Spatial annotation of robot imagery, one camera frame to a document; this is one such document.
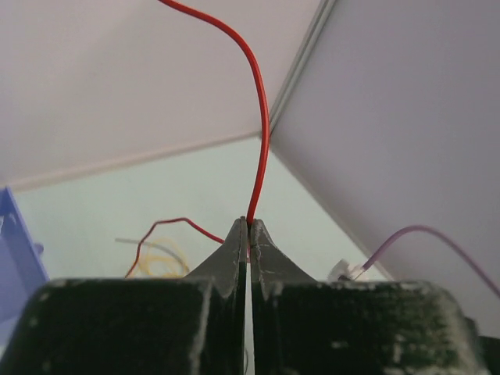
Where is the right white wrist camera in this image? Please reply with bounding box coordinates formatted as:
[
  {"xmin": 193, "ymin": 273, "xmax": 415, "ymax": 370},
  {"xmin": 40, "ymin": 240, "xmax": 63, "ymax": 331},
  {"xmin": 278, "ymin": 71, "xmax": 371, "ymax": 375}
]
[{"xmin": 327, "ymin": 259, "xmax": 367, "ymax": 283}]

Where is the dark red cable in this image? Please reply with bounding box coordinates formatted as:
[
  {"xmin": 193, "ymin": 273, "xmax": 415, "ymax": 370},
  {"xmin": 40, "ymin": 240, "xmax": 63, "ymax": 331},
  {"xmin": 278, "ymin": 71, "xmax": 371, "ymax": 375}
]
[{"xmin": 124, "ymin": 0, "xmax": 270, "ymax": 279}]

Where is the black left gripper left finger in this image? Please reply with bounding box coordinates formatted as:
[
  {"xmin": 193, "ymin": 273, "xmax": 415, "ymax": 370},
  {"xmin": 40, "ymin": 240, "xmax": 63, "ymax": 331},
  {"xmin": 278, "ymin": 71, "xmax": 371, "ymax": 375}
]
[{"xmin": 1, "ymin": 218, "xmax": 248, "ymax": 374}]

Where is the lavender plastic tray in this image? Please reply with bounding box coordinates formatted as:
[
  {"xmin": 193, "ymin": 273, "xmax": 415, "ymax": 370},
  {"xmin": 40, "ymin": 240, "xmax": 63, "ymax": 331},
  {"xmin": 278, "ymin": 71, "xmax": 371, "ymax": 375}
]
[{"xmin": 1, "ymin": 187, "xmax": 48, "ymax": 345}]

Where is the yellow cable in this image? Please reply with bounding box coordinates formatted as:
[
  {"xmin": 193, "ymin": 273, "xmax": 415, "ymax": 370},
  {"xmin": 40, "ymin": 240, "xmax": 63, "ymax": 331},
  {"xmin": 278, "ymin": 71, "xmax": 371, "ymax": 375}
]
[{"xmin": 134, "ymin": 237, "xmax": 191, "ymax": 279}]

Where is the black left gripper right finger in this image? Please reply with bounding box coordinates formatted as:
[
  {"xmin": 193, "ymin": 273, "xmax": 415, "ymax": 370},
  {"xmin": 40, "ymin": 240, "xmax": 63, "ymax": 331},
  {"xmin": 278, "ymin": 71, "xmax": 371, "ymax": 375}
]
[{"xmin": 249, "ymin": 220, "xmax": 488, "ymax": 374}]

